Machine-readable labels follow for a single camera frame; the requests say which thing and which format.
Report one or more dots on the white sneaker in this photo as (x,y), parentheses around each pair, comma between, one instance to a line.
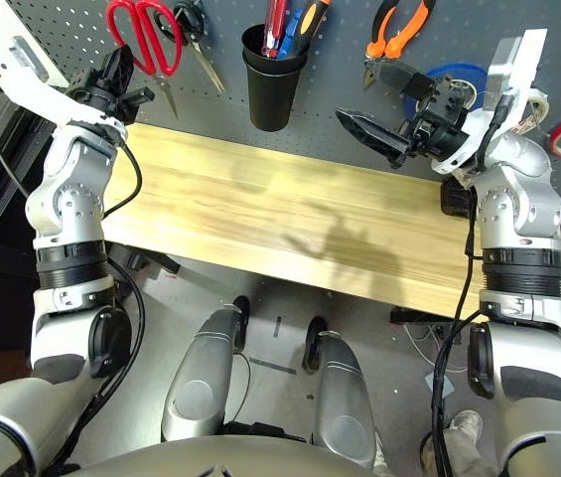
(380,452)
(466,425)

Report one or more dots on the orange black needle-nose pliers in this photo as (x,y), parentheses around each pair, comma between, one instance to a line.
(377,49)

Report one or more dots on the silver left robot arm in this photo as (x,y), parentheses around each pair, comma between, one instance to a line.
(71,199)

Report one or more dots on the long black floor tape strip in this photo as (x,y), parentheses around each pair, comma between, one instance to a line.
(272,366)

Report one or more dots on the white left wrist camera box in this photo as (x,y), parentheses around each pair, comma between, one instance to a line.
(37,94)

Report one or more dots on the white tape roll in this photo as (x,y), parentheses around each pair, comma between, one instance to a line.
(540,102)

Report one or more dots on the silver robot leg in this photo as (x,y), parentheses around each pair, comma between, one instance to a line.
(342,397)
(200,387)

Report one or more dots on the black plastic holder cup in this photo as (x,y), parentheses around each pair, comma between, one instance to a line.
(270,99)

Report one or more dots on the grey perforated pegboard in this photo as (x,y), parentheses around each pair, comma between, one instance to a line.
(86,30)

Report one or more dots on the black flat box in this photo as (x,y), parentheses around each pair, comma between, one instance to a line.
(456,201)

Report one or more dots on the silver right robot leg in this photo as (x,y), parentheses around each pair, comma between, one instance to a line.
(342,397)

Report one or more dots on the grey square floor pad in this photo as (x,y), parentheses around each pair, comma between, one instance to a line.
(429,385)

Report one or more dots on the grey robot torso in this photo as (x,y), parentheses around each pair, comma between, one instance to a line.
(220,459)

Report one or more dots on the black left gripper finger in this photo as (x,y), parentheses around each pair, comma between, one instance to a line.
(120,67)
(138,97)

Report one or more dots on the silver left robot leg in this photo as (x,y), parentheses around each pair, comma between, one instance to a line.
(200,387)

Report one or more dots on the short black floor tape strip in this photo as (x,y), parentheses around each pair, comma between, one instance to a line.
(278,328)

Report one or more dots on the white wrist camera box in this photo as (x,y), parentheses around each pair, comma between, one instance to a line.
(37,94)
(523,64)

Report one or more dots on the blue tape roll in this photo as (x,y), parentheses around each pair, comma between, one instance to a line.
(463,69)

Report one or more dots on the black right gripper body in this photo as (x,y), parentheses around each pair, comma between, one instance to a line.
(439,121)

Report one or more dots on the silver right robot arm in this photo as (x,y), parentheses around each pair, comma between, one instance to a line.
(513,208)

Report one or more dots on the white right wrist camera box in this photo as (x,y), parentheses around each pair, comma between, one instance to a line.
(523,64)

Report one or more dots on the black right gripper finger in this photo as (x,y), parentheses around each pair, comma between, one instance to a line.
(374,136)
(406,82)

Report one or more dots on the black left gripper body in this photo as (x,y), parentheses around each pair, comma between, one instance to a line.
(101,94)

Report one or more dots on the khaki trouser leg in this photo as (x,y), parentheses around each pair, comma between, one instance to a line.
(468,457)

